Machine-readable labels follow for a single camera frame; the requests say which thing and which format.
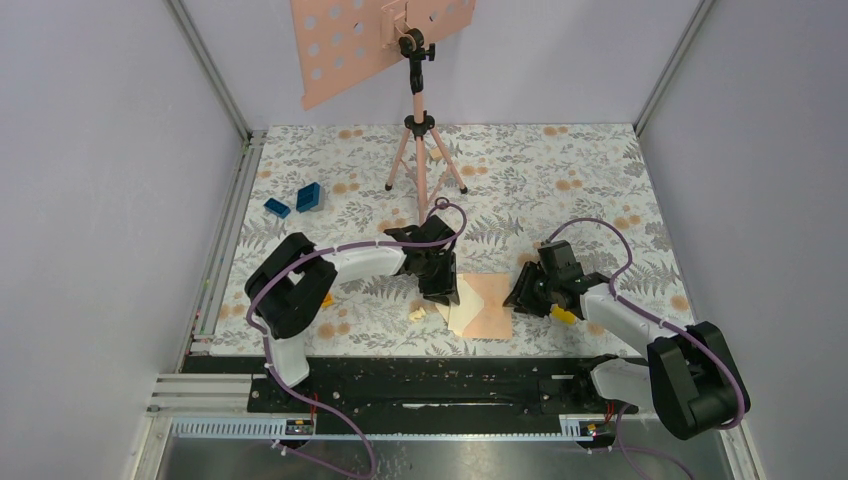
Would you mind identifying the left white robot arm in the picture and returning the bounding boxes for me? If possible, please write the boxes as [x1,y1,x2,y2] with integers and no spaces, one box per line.
[244,214,459,411]

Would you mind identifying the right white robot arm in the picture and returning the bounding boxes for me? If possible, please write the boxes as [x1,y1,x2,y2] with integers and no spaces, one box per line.
[504,241,751,440]

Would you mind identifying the yellow toy brick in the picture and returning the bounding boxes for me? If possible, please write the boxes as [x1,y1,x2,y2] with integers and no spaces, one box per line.
[550,306,577,325]

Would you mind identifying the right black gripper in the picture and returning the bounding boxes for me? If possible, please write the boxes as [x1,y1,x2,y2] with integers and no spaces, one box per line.
[503,261,559,318]

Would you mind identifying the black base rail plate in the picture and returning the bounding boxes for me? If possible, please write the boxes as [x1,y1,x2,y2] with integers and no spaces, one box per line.
[182,355,626,438]

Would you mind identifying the orange square toy brick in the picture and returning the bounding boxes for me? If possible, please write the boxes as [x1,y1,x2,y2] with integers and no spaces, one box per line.
[321,294,335,309]

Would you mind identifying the floral patterned table mat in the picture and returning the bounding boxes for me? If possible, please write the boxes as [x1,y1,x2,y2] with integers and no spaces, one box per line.
[210,124,692,357]

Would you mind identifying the large blue toy brick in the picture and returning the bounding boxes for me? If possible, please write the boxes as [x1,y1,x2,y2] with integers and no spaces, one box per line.
[296,182,325,213]

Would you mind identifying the cream chess knight piece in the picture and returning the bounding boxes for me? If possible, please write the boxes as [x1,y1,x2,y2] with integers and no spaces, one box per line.
[408,307,428,323]

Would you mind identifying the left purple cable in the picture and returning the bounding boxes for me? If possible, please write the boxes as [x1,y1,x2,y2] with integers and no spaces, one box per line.
[245,200,469,480]

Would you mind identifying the pink perforated music stand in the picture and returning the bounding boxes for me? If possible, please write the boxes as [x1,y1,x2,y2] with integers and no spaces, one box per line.
[288,0,478,200]

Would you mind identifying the small blue toy brick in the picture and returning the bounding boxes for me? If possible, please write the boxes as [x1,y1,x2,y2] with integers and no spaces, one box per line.
[263,198,291,219]

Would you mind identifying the tan paper envelope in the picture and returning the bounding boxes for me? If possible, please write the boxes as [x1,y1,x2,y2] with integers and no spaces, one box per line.
[435,273,513,340]

